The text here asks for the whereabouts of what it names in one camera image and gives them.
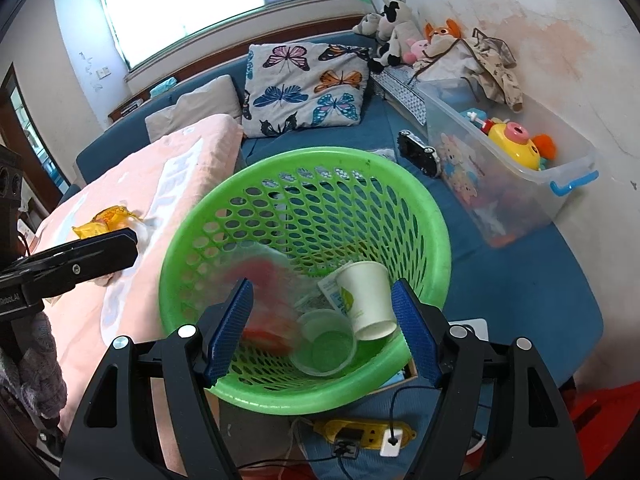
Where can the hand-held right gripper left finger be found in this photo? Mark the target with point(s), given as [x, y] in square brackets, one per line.
[230, 330]

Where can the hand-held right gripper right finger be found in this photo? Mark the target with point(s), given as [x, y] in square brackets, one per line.
[415, 330]

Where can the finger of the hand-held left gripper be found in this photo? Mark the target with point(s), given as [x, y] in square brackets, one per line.
[90, 257]

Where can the yellow snack wrapper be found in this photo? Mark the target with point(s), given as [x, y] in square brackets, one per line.
[107, 217]

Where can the white paper cup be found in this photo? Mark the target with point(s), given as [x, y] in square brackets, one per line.
[365, 300]

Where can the red printed cup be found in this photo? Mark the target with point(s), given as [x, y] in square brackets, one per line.
[270, 280]

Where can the frosted white plastic tub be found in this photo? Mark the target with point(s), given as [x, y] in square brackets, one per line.
[325, 350]

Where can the green plastic basket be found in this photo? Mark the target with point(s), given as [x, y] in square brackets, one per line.
[300, 157]

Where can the white printed card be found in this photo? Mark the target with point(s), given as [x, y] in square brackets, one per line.
[477, 327]

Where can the pink printed blanket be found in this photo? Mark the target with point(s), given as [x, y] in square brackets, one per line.
[150, 185]

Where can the blue sofa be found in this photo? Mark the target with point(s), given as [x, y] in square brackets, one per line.
[500, 285]

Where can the grey knit garment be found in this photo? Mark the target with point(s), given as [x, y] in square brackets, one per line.
[35, 360]

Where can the yellow power strip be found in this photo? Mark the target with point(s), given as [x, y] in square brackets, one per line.
[330, 430]

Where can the clear storage bin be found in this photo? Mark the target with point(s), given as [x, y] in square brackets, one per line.
[500, 200]

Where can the flat dark box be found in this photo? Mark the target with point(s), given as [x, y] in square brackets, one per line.
[130, 106]

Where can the blue floor mat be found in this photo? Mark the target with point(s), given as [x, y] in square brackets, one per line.
[320, 465]

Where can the black handheld device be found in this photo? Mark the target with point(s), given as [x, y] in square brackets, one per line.
[417, 152]

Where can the teal tissue pack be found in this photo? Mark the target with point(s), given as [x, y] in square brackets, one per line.
[164, 86]

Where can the beige pillow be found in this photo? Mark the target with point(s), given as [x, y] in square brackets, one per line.
[200, 105]

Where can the red plastic stool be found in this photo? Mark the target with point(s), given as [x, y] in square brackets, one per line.
[605, 410]

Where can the yellow plastic toy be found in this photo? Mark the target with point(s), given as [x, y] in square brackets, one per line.
[515, 142]

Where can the butterfly print pillow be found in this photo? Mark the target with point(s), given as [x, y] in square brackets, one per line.
[300, 90]

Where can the beige patterned cloth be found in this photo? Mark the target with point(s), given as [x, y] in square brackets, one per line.
[500, 75]

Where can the window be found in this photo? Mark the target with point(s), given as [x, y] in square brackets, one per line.
[200, 10]

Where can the pink plush toy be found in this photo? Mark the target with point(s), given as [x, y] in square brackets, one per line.
[417, 50]

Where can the cow plush toy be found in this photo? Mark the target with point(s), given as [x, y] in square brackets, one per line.
[395, 35]

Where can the orange fox plush toy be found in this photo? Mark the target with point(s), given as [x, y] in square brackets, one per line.
[442, 35]

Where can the grey plush toy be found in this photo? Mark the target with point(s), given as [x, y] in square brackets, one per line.
[367, 22]

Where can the wooden door frame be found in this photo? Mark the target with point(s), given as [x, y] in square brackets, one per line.
[11, 90]

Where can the white light switch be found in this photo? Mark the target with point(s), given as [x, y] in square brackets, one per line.
[103, 72]

